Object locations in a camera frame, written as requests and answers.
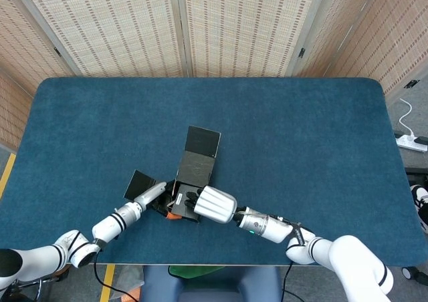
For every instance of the black cardboard folding box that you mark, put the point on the black cardboard folding box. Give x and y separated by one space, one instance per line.
197 168

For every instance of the grey cloth bag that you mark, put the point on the grey cloth bag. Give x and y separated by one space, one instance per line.
128 278

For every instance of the blue robot base seat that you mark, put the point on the blue robot base seat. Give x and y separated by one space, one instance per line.
214 288

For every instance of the white power strip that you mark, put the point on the white power strip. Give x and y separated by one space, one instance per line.
411 143

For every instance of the black caster wheel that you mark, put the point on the black caster wheel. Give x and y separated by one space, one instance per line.
409 272

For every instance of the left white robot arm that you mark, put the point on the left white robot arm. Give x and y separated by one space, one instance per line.
107 228

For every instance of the metal stool frame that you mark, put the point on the metal stool frame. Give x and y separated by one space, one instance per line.
39 290

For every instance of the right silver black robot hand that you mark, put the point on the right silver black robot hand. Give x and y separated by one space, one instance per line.
214 203

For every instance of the black and white sneaker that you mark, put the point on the black and white sneaker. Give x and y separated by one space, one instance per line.
419 198

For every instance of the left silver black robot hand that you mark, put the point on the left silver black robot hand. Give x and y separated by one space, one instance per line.
150 193

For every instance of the green cloth item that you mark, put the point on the green cloth item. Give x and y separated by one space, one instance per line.
187 271

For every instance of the black screen hinge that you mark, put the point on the black screen hinge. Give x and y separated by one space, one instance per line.
301 52
411 83
57 51

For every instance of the woven bamboo folding screen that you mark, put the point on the woven bamboo folding screen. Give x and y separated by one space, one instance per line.
117 31

